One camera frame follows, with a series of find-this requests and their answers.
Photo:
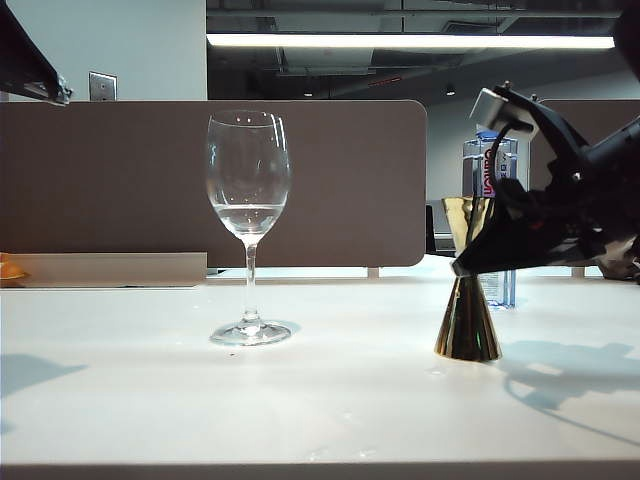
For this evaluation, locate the clear wine glass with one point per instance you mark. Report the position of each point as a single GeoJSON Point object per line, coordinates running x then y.
{"type": "Point", "coordinates": [250, 280]}

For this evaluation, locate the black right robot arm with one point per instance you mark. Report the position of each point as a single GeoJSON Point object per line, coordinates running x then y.
{"type": "Point", "coordinates": [620, 140]}

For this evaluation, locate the brown desk partition panel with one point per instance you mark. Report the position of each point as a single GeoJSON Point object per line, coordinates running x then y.
{"type": "Point", "coordinates": [605, 109]}
{"type": "Point", "coordinates": [125, 175]}

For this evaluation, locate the orange round object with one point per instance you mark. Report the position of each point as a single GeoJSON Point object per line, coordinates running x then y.
{"type": "Point", "coordinates": [10, 272]}

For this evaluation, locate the clear plastic water bottle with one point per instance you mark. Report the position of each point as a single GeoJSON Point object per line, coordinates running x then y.
{"type": "Point", "coordinates": [506, 162]}

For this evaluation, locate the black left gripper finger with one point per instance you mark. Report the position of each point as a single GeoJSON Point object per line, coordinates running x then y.
{"type": "Point", "coordinates": [40, 92]}
{"type": "Point", "coordinates": [25, 60]}

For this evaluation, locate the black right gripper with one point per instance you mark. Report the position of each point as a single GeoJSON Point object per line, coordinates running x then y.
{"type": "Point", "coordinates": [590, 205]}

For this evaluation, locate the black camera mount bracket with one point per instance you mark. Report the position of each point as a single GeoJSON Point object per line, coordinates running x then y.
{"type": "Point", "coordinates": [555, 130]}

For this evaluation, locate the long ceiling light strip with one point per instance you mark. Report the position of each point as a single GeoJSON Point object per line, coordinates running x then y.
{"type": "Point", "coordinates": [400, 41]}

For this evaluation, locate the gold double cone jigger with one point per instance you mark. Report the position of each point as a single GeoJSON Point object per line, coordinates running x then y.
{"type": "Point", "coordinates": [467, 330]}

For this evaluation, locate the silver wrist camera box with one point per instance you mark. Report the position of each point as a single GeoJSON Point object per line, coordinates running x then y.
{"type": "Point", "coordinates": [492, 110]}

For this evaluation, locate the silver wall switch plate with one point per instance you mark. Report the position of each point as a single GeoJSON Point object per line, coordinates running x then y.
{"type": "Point", "coordinates": [102, 87]}

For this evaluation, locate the beige flat box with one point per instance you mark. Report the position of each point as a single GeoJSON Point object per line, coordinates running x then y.
{"type": "Point", "coordinates": [115, 270]}

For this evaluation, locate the white partition foot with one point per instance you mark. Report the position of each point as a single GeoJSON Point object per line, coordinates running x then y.
{"type": "Point", "coordinates": [373, 273]}

